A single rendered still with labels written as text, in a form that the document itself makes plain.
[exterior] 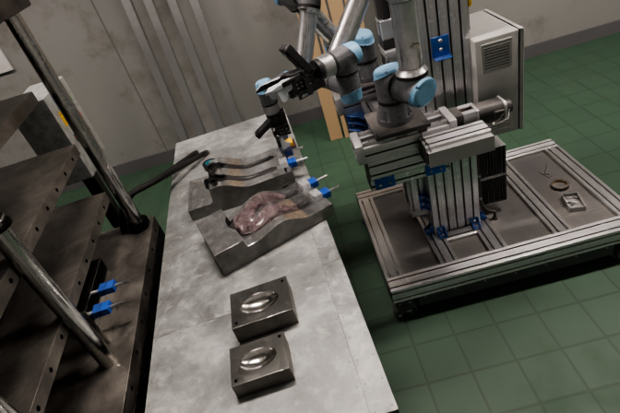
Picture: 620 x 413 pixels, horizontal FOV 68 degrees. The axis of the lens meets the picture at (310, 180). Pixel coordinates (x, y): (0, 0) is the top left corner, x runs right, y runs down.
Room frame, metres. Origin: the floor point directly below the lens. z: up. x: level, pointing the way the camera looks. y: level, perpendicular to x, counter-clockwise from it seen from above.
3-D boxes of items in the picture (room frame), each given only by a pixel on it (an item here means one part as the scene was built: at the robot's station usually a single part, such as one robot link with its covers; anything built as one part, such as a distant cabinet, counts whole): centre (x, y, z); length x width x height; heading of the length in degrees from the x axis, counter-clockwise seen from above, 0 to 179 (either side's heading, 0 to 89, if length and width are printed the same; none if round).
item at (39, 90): (2.05, 1.02, 0.73); 0.30 x 0.22 x 1.47; 2
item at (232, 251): (1.51, 0.22, 0.85); 0.50 x 0.26 x 0.11; 109
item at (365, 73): (2.14, -0.44, 1.09); 0.15 x 0.15 x 0.10
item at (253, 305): (1.06, 0.27, 0.83); 0.20 x 0.15 x 0.07; 92
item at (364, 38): (2.15, -0.43, 1.20); 0.13 x 0.12 x 0.14; 38
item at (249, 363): (0.86, 0.30, 0.83); 0.17 x 0.13 x 0.06; 92
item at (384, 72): (1.64, -0.42, 1.20); 0.13 x 0.12 x 0.14; 23
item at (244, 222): (1.51, 0.22, 0.90); 0.26 x 0.18 x 0.08; 109
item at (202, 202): (1.86, 0.32, 0.87); 0.50 x 0.26 x 0.14; 92
